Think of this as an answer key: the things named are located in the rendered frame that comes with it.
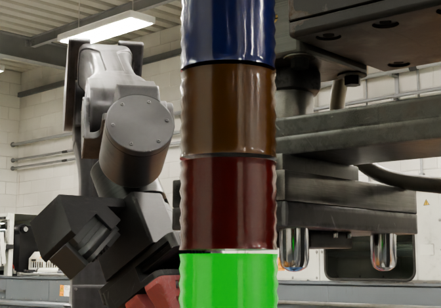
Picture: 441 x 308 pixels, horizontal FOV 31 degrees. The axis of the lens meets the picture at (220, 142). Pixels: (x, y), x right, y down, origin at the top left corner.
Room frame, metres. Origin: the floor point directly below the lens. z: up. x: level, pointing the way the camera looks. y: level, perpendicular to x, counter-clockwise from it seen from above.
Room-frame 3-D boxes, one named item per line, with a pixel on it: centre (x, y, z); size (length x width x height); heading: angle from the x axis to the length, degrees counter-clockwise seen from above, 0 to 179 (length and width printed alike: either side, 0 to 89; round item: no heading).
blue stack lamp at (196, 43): (0.31, 0.00, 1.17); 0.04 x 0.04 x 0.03
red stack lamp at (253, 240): (0.31, 0.00, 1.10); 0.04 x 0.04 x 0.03
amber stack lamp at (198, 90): (0.31, 0.00, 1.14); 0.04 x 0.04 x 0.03
